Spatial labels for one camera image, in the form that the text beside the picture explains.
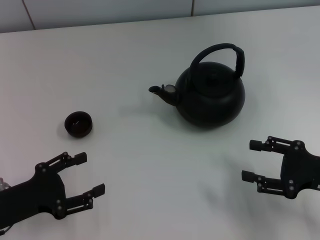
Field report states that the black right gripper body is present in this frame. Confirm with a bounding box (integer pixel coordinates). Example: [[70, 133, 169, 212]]
[[279, 141, 320, 200]]

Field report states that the black round teapot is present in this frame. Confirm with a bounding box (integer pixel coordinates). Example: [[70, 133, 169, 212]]
[[148, 42, 247, 130]]

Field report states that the silver left gripper cable plug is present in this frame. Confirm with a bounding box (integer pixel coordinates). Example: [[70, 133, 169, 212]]
[[0, 177, 11, 192]]

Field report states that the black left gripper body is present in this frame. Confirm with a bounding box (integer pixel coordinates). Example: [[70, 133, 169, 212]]
[[0, 162, 67, 230]]

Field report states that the small dark teacup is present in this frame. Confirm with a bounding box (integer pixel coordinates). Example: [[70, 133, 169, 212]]
[[64, 111, 94, 138]]

